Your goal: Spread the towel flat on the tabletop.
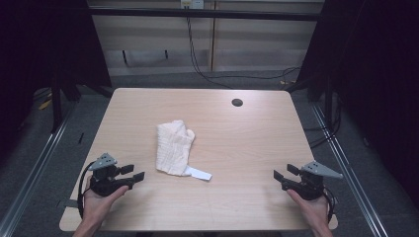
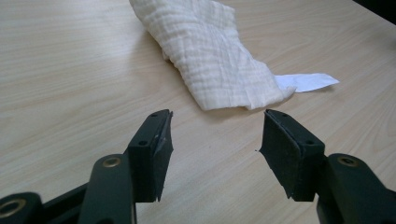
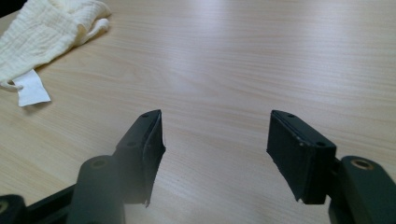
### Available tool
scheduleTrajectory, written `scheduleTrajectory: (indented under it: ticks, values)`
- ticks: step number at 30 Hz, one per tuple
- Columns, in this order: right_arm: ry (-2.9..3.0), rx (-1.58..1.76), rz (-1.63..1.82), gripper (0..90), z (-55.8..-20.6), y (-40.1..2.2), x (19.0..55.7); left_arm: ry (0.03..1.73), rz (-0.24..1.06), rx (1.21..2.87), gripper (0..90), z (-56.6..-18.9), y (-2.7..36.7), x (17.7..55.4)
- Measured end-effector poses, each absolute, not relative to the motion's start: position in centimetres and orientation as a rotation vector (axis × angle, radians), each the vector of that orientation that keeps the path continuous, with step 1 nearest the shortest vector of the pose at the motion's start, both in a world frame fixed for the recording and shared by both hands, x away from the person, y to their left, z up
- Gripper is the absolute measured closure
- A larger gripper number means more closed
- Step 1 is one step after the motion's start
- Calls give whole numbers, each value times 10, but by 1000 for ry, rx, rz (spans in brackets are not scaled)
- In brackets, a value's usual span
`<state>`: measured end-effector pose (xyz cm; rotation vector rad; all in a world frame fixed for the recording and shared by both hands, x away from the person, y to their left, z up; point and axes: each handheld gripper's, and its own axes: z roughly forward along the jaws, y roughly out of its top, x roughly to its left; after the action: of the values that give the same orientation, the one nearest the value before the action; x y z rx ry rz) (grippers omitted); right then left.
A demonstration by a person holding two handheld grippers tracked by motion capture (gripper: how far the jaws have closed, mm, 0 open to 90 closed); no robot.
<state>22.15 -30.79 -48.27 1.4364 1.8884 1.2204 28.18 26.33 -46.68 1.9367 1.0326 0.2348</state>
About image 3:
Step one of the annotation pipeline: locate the cream cloth with white label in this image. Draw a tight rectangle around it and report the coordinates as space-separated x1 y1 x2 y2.
0 0 112 107

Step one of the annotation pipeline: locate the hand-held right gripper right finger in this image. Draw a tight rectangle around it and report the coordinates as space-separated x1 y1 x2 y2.
266 109 338 205

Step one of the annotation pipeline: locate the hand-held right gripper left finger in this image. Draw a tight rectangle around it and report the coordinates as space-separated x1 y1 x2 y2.
112 109 166 207

